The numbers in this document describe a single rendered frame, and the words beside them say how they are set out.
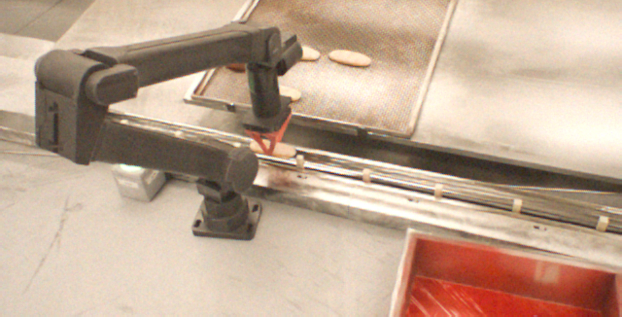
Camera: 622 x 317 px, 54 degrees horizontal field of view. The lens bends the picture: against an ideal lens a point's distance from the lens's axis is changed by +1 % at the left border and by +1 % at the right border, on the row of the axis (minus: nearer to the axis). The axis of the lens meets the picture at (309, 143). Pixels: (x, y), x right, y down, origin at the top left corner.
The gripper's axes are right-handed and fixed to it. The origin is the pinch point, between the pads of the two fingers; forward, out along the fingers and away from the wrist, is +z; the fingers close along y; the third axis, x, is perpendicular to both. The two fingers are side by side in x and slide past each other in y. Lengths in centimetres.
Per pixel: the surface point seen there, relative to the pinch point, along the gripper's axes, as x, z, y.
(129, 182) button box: 23.5, 1.5, -16.7
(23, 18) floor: 241, 89, 156
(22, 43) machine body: 92, 7, 28
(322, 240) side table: -15.9, 6.7, -15.2
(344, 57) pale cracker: -6.1, -4.3, 28.1
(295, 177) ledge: -6.9, 2.5, -5.0
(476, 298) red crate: -44.3, 6.2, -19.1
